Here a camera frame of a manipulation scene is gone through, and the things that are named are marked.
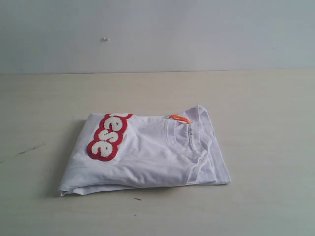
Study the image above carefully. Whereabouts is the white t-shirt red Chinese patch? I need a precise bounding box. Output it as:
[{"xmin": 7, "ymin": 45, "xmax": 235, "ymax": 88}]
[{"xmin": 59, "ymin": 105, "xmax": 231, "ymax": 196}]

